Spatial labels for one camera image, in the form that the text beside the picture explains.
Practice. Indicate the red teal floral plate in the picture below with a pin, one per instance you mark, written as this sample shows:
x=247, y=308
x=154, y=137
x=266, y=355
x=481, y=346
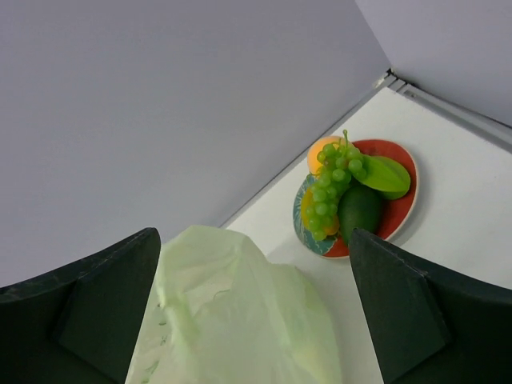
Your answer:
x=394, y=214

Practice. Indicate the green fake fruit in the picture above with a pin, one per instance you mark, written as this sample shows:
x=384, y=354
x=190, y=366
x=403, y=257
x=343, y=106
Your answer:
x=385, y=175

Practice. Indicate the dark green fake avocado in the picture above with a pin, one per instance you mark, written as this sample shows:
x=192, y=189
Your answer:
x=360, y=207

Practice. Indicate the light green plastic bag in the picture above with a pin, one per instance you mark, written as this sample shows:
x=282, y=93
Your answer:
x=220, y=312

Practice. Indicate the yellow fake fruit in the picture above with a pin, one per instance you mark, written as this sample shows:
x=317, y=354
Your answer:
x=312, y=221

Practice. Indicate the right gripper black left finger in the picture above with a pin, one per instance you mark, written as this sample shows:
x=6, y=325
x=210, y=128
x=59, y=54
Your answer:
x=80, y=322

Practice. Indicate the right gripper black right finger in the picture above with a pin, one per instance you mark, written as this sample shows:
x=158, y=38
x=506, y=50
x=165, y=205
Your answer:
x=428, y=323

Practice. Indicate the green fake grape bunch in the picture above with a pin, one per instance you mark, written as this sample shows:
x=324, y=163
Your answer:
x=335, y=176

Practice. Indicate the orange fake fruit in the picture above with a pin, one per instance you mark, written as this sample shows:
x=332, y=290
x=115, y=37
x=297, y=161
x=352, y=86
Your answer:
x=315, y=156

